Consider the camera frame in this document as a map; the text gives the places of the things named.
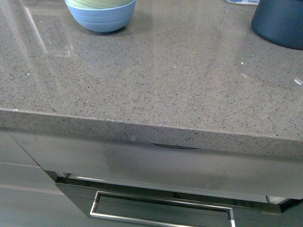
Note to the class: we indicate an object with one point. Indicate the green bowl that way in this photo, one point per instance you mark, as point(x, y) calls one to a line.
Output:
point(98, 4)

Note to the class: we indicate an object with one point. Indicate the blue bowl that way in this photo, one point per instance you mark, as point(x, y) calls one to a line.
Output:
point(103, 20)

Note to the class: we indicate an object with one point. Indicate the grey drawer front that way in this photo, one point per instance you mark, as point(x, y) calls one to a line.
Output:
point(198, 171)

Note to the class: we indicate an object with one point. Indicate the black oven door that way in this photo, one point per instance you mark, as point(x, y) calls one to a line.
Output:
point(246, 213)

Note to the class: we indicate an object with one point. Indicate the grey cabinet door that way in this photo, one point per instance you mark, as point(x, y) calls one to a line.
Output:
point(28, 197)

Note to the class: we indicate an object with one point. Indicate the clear plastic container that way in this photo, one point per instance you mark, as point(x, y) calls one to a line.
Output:
point(244, 2)

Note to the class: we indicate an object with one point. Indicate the dark blue saucepan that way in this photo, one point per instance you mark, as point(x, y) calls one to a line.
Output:
point(280, 22)

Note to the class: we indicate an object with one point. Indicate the steel oven handle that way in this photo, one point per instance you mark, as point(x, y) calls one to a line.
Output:
point(153, 211)

